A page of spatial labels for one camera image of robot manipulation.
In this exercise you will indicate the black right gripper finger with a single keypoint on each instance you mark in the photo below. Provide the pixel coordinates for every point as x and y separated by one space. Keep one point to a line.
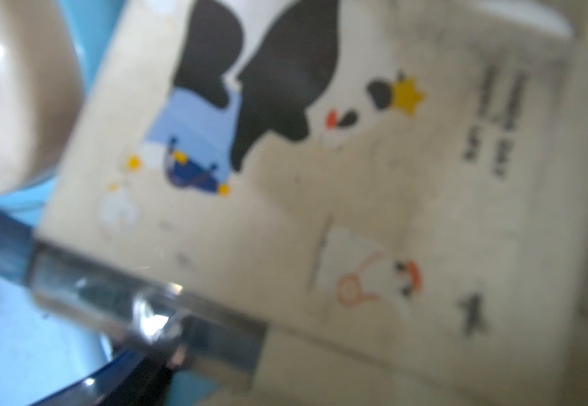
130 379

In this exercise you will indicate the cream panda pencil sharpener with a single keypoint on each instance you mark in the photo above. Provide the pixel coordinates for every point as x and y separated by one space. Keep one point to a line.
333 202

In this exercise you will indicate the blue round dial sharpener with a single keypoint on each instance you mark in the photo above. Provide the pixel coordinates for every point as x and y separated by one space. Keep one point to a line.
50 53

